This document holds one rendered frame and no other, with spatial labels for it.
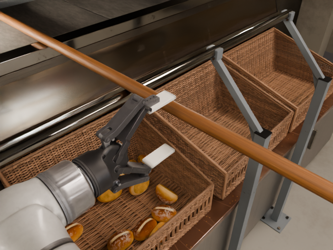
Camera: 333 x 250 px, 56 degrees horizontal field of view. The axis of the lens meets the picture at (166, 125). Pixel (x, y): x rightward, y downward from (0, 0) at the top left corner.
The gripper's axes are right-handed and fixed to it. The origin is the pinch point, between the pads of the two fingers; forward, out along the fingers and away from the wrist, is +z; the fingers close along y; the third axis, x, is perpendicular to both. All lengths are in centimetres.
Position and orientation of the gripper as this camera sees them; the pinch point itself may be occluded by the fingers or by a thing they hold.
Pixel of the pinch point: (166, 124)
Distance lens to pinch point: 62.8
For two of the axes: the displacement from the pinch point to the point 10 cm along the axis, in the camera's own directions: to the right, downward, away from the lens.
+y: 0.0, 7.8, 6.2
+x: 7.3, 4.3, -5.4
